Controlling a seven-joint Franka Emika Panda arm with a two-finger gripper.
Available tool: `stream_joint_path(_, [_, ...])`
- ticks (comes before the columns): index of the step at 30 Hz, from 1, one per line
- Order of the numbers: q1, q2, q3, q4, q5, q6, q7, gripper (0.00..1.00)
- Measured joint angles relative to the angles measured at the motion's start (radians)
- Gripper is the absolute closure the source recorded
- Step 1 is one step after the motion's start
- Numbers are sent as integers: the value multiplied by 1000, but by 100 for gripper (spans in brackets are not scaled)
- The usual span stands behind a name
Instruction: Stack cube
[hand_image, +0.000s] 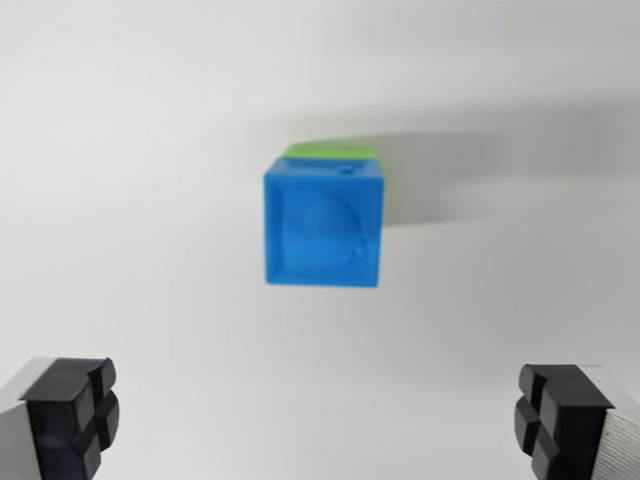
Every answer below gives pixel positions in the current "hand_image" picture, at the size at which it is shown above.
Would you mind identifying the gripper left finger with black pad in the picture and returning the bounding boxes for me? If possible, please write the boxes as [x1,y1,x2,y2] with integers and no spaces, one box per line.
[0,356,122,480]

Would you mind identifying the green cube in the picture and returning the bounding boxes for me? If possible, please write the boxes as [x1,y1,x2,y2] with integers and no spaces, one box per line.
[281,141,380,163]

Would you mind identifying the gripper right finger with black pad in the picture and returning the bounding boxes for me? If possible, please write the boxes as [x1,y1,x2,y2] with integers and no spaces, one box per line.
[512,363,640,480]

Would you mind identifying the blue cube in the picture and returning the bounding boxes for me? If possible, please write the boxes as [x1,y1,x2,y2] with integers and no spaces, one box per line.
[261,155,387,290]

